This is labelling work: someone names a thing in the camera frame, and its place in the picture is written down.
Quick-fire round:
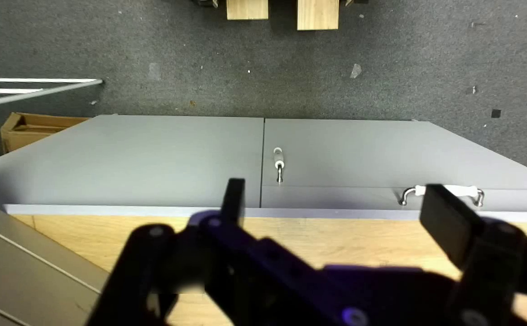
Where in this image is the left wooden furniture leg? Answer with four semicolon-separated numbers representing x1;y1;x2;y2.
227;0;268;19

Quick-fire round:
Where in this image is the metal tube frame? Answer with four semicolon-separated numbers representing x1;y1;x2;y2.
0;77;103;104

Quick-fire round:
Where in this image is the wooden furniture leg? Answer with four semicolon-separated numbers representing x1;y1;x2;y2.
227;0;268;19
297;0;339;30

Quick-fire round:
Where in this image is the right wooden furniture leg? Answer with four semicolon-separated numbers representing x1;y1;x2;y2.
297;0;339;30

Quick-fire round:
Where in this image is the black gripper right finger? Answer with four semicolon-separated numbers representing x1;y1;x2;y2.
420;184;527;326

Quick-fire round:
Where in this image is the white drawer handle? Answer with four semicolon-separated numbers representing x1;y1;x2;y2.
399;182;487;209

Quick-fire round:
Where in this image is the small metal door handle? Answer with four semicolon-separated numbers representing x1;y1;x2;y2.
274;146;286;184

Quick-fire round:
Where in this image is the grey metal panel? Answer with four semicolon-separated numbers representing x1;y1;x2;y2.
0;209;107;326

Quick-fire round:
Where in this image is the grey cabinet with wood top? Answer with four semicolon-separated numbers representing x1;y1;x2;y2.
0;113;527;326

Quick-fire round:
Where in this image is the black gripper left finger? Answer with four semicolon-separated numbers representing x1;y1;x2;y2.
87;177;312;326

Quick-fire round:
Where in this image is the cardboard box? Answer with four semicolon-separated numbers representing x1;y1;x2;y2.
0;111;84;151

